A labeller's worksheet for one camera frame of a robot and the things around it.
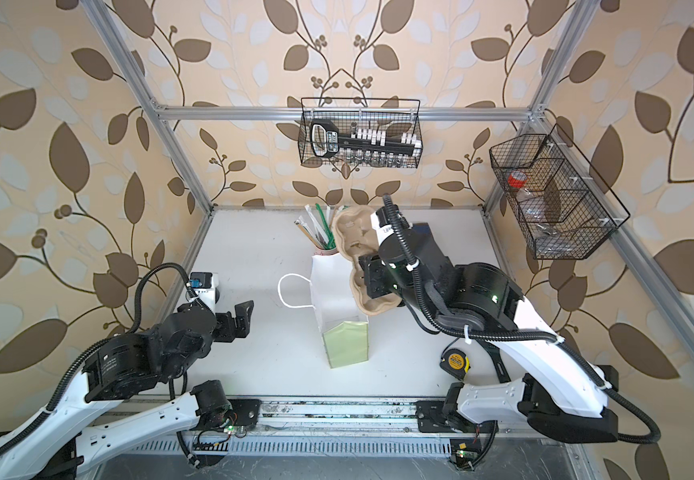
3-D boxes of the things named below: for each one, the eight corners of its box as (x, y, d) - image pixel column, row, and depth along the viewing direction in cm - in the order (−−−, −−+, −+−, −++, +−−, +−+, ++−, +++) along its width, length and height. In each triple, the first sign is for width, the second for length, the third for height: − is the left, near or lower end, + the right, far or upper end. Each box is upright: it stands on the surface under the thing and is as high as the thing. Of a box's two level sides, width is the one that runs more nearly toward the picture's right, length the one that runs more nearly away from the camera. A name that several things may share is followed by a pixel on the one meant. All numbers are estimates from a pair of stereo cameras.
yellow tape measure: (436, 366, 83) (438, 363, 81) (444, 346, 86) (446, 343, 85) (463, 381, 80) (466, 379, 79) (471, 361, 84) (473, 358, 82)
